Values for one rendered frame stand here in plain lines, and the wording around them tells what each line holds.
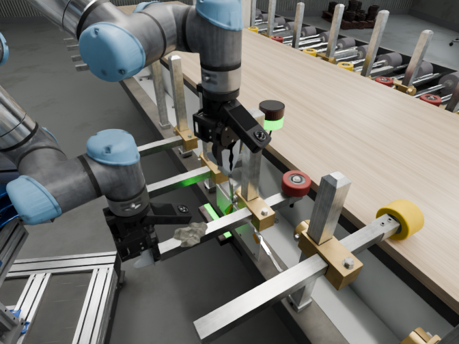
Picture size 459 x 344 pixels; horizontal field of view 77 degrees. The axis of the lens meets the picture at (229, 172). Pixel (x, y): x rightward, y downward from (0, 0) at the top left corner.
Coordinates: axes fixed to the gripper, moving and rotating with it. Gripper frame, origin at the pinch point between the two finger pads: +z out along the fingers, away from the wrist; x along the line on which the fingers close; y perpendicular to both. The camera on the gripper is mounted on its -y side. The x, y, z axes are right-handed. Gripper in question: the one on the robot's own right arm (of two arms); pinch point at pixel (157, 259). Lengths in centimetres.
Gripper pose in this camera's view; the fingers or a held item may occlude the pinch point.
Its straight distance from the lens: 74.8
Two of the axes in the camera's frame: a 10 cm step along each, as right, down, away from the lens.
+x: 4.9, 5.5, -6.7
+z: 0.0, 7.7, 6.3
